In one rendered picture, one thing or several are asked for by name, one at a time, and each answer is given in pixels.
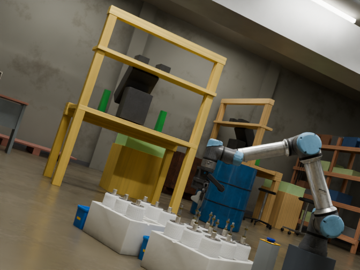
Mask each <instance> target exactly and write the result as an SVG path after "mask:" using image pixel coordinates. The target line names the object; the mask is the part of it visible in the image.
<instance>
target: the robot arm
mask: <svg viewBox="0 0 360 270"><path fill-rule="evenodd" d="M321 146H322V143H321V140H320V138H319V137H318V136H317V135H316V134H314V133H311V132H304V133H302V134H299V135H297V136H294V137H292V138H288V139H284V140H283V141H281V142H274V143H270V144H264V145H258V146H251V147H245V148H239V149H231V148H227V147H224V146H223V142H221V141H219V140H216V139H210V140H209V141H208V144H207V146H206V150H205V154H204V157H203V159H202V162H201V167H199V166H197V170H196V174H195V175H194V177H193V180H192V183H191V187H192V188H194V189H196V190H202V191H198V192H197V194H196V195H195V196H191V200H193V201H194V202H195V203H197V204H198V206H197V210H198V209H199V208H200V207H201V205H202V203H203V199H204V196H205V193H206V192H207V189H208V186H209V183H210V181H211V182H212V183H213V184H214V185H215V186H216V187H217V190H218V191H220V192H223V191H224V190H225V188H224V186H223V185H222V184H220V183H219V182H218V181H217V180H216V179H215V178H214V177H213V176H212V175H211V174H210V173H213V172H214V170H215V167H216V164H217V161H218V160H220V161H223V162H224V163H225V164H233V165H234V166H240V165H241V163H242V162H245V161H252V160H258V159H265V158H271V157H275V156H281V155H286V156H298V158H299V161H300V162H301V163H303V164H304V168H305V172H306V175H307V180H308V182H309V186H310V190H311V193H312V198H313V201H314V205H315V208H314V209H313V211H312V213H311V217H310V221H309V224H308V227H307V231H306V234H305V236H304V237H303V239H302V240H301V242H300V243H299V246H298V247H299V248H301V249H303V250H305V251H308V252H311V253H314V254H317V255H320V256H323V257H327V254H328V252H327V241H328V238H336V237H339V236H340V235H341V234H342V232H343V230H344V223H343V221H342V219H341V218H340V217H339V214H338V210H337V208H336V207H334V206H333V204H332V201H331V197H330V194H329V190H328V186H327V183H326V178H325V175H324V171H323V167H322V165H321V160H320V159H321V157H322V156H323V155H322V153H321ZM204 172H206V173H205V174H204ZM209 172H210V173H209ZM207 178H208V179H209V180H210V181H209V180H208V179H207Z"/></svg>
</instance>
